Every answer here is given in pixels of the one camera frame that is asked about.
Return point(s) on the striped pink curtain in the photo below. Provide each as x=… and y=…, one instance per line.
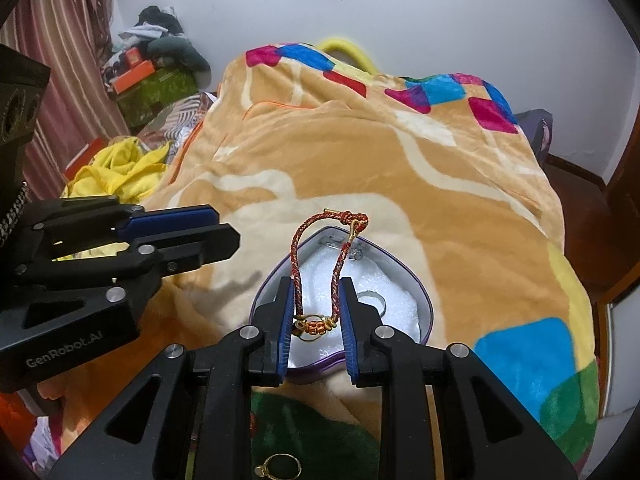
x=65, y=60

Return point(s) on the yellow cloth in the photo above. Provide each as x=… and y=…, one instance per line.
x=120, y=160

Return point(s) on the orange printed blanket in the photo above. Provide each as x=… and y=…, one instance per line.
x=400, y=185

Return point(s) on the dark pillow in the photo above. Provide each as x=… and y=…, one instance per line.
x=537, y=132

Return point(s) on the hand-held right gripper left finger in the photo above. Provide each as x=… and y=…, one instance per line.
x=286, y=330

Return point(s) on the heart-shaped tin jewelry box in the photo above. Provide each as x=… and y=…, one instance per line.
x=400, y=305

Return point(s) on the pile of dark clothes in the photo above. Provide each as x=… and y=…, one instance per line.
x=170, y=42

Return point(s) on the yellow hoop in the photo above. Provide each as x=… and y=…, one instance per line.
x=350, y=43

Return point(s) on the small silver jewelry piece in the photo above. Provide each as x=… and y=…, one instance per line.
x=350, y=251

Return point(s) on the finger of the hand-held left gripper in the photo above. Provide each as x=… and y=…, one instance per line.
x=200, y=247
x=170, y=220

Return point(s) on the green patterned box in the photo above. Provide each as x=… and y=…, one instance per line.
x=155, y=95

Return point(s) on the leaf patterned cloth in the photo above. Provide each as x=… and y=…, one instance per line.
x=182, y=117

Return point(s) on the orange box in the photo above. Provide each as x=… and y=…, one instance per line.
x=132, y=76

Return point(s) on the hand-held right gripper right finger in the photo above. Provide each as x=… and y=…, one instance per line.
x=346, y=330

